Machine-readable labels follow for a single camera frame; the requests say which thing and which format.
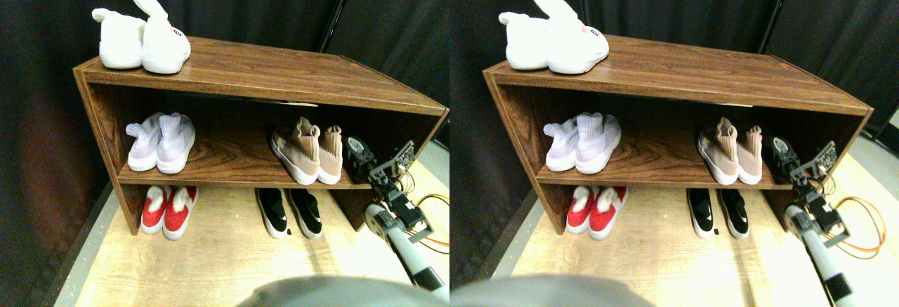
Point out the black shoe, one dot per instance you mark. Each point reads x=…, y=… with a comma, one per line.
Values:
x=307, y=214
x=735, y=214
x=272, y=214
x=702, y=214

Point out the white shoe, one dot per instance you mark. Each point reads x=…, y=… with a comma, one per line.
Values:
x=579, y=47
x=121, y=43
x=525, y=43
x=167, y=47

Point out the brown shoe rack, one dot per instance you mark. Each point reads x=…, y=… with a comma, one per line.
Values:
x=281, y=75
x=702, y=75

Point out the lilac shoe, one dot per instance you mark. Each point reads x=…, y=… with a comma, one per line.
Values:
x=177, y=149
x=599, y=149
x=562, y=151
x=143, y=151

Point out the beige shoe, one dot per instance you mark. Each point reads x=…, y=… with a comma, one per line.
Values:
x=298, y=156
x=330, y=159
x=720, y=156
x=750, y=159

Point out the red shoe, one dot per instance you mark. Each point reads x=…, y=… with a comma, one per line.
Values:
x=180, y=217
x=154, y=214
x=580, y=214
x=607, y=217

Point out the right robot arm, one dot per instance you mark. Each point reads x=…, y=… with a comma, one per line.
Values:
x=822, y=247
x=404, y=240

